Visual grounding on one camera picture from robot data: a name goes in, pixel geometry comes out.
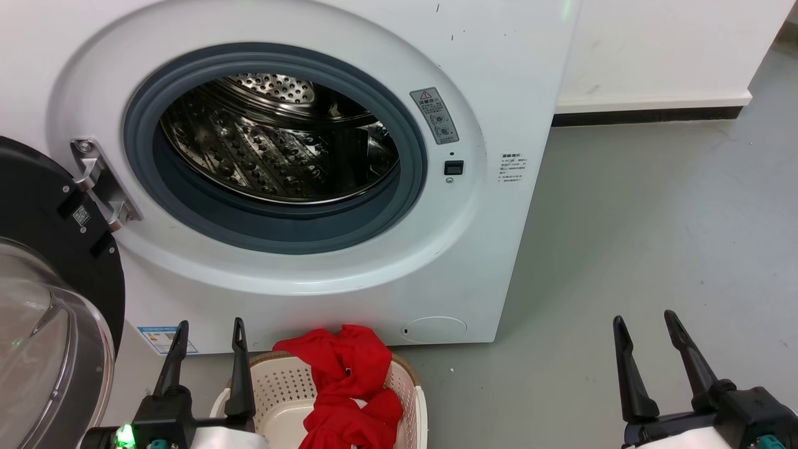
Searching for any cream perforated laundry basket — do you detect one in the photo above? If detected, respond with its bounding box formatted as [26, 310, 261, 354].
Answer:
[209, 350, 429, 449]

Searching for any grey rubber door gasket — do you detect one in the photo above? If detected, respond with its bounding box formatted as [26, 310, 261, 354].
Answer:
[123, 42, 428, 254]

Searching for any black wall baseboard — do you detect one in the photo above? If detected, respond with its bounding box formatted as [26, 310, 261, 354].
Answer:
[552, 106, 746, 128]

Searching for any grey warning sticker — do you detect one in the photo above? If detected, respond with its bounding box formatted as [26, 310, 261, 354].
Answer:
[410, 87, 460, 145]

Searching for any black washer door with glass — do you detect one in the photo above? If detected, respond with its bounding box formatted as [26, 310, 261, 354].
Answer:
[0, 136, 127, 449]

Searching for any stainless steel washing machine drum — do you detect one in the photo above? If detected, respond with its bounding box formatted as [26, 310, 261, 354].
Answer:
[160, 73, 400, 205]

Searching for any blue energy label sticker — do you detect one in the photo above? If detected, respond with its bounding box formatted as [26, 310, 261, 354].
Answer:
[137, 325, 199, 355]

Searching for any metal door hinge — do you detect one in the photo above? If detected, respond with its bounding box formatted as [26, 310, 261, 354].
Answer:
[70, 138, 143, 233]

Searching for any red and white garment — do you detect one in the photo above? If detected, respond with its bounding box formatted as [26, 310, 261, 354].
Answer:
[272, 324, 404, 449]

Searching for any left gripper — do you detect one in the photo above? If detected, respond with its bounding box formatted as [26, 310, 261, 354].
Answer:
[81, 317, 270, 449]

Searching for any small printed text sticker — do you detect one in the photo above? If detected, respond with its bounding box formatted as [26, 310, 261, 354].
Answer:
[498, 152, 528, 185]

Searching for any round white filter cover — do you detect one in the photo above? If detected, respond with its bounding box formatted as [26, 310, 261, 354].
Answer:
[400, 316, 468, 344]

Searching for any white front-load washing machine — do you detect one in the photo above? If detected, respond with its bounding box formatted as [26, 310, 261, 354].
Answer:
[0, 0, 584, 357]

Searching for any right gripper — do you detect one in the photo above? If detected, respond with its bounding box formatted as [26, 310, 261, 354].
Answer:
[612, 310, 798, 449]

